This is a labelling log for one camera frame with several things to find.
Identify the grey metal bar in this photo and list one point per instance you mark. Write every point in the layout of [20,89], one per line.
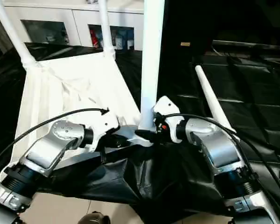
[252,44]

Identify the white plastic table leg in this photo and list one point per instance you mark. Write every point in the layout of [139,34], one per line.
[106,28]
[210,93]
[151,58]
[16,37]

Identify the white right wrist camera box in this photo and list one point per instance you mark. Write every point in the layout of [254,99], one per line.
[165,107]

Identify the white plastic table top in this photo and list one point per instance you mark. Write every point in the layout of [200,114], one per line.
[72,88]

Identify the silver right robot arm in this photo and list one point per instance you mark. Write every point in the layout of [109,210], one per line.
[221,149]

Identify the white glass-door cabinet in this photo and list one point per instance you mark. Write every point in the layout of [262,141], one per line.
[72,21]

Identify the grey bundle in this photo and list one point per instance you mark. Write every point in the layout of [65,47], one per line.
[92,1]

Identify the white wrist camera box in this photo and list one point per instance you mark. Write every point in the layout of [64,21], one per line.
[106,123]
[165,107]

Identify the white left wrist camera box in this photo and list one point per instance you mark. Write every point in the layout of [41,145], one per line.
[106,123]

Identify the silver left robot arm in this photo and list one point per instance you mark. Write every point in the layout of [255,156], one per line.
[53,144]

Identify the black mat cloth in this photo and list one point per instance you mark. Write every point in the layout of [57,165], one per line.
[247,93]

